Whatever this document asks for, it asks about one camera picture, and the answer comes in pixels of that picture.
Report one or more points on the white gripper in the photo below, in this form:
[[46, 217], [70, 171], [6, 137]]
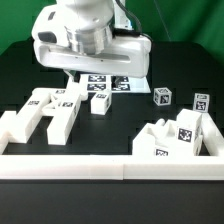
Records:
[[125, 56]]

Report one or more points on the white chair seat plate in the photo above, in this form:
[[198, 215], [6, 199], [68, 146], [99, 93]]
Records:
[[156, 140]]

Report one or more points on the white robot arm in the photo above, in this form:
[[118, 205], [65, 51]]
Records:
[[92, 36]]

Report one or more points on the white chair back piece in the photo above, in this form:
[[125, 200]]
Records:
[[62, 105]]

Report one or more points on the white fiducial marker sheet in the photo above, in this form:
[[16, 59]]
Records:
[[92, 83]]

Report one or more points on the white U-shaped fence frame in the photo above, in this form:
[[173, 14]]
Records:
[[138, 165]]

